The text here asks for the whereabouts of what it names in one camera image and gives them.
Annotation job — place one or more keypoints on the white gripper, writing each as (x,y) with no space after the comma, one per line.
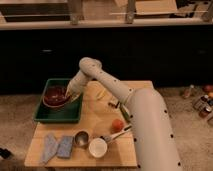
(77,85)

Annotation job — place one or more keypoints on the dark red bowl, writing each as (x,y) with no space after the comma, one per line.
(55,95)

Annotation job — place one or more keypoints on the orange bowl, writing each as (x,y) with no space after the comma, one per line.
(54,106)

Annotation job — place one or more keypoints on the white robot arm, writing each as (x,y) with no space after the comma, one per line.
(155,143)

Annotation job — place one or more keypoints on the green plastic tray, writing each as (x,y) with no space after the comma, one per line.
(70,113)

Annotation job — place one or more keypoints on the yellow banana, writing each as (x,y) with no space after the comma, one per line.
(101,94)

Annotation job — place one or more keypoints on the green cucumber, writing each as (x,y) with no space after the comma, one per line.
(124,113)

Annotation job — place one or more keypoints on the small metal cup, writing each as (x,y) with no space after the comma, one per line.
(81,139)

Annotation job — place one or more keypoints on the orange tomato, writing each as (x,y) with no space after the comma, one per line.
(117,125)

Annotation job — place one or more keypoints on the wooden table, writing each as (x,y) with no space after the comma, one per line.
(96,119)

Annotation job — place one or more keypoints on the blue sponge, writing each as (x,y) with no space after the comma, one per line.
(65,147)

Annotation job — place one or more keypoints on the white measuring cup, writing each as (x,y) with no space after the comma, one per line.
(98,146)

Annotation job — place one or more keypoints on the grey blue cloth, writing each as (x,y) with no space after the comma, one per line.
(50,148)

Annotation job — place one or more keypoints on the dark cabinet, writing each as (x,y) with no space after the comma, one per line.
(165,55)

